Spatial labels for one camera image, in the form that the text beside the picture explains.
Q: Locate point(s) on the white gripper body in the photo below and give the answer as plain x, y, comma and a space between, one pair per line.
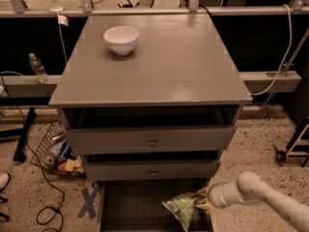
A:
216, 194

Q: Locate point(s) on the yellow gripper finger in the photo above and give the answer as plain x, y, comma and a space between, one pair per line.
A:
204, 206
204, 192

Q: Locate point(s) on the green jalapeno chip bag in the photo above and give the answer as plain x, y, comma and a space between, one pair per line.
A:
182, 207

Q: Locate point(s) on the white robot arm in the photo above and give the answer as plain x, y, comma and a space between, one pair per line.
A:
248, 189

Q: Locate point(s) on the middle grey drawer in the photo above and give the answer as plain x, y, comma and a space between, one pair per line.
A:
147, 170

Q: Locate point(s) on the grey drawer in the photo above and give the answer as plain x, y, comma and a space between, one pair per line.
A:
135, 206
149, 140
147, 170

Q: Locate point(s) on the top grey drawer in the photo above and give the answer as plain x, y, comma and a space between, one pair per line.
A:
149, 140

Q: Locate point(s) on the bottom grey drawer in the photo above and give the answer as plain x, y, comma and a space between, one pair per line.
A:
135, 206

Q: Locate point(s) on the grey drawer cabinet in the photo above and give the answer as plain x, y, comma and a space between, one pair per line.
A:
178, 75

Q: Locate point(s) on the wheeled cart base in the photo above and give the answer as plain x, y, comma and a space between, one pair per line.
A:
293, 149

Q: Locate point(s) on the white ceramic bowl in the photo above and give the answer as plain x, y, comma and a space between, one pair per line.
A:
121, 39

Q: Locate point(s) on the black bar on floor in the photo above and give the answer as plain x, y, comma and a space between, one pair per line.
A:
19, 155

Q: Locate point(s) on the white shoe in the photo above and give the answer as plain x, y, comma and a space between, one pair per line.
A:
4, 180

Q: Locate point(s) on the clear plastic water bottle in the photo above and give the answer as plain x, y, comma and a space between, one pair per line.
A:
38, 68

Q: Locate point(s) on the wire basket with items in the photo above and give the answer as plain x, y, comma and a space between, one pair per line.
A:
54, 154

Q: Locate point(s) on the metal rail frame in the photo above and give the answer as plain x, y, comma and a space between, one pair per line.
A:
147, 7

